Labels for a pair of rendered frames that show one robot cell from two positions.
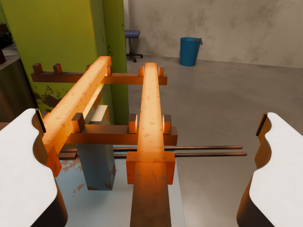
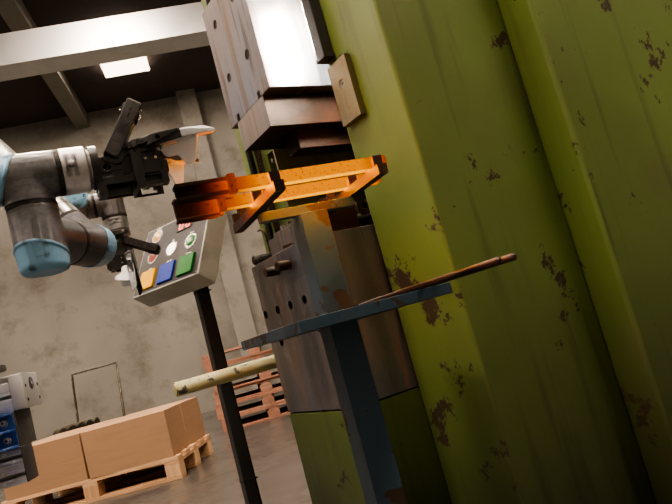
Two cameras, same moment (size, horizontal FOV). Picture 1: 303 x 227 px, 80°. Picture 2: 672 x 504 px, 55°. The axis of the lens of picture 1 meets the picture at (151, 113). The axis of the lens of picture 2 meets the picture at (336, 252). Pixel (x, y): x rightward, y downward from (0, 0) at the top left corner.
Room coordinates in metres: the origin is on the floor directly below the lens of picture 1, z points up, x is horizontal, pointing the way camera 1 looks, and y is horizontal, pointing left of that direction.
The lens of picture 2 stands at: (-0.19, -1.07, 0.67)
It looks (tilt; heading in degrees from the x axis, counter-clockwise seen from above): 7 degrees up; 66
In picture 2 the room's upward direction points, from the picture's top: 15 degrees counter-clockwise
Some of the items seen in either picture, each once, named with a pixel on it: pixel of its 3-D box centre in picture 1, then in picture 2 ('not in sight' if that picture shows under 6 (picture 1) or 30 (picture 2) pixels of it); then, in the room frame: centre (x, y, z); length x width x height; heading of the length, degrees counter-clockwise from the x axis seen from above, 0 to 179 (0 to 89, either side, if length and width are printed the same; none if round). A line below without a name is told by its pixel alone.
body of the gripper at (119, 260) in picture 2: not in sight; (120, 251); (0.02, 0.98, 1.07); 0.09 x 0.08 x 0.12; 168
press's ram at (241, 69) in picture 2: not in sight; (299, 41); (0.65, 0.67, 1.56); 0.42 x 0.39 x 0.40; 8
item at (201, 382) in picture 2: not in sight; (240, 371); (0.30, 1.01, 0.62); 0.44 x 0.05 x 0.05; 8
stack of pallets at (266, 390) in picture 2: not in sight; (263, 378); (1.58, 5.60, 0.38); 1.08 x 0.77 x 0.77; 166
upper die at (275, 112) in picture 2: not in sight; (313, 120); (0.64, 0.71, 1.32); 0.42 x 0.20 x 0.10; 8
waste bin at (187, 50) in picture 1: (190, 51); not in sight; (3.58, -0.71, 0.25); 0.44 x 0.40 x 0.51; 78
